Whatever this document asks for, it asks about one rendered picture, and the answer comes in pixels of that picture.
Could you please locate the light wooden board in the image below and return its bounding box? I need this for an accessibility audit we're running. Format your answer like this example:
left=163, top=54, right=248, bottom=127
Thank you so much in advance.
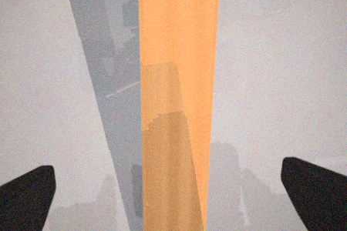
left=139, top=0, right=218, bottom=231

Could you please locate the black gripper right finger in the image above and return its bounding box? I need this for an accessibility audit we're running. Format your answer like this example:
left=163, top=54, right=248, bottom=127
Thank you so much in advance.
left=281, top=156, right=347, bottom=231

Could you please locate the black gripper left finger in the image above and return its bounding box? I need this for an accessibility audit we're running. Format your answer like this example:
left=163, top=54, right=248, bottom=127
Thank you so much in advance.
left=0, top=166, right=56, bottom=231

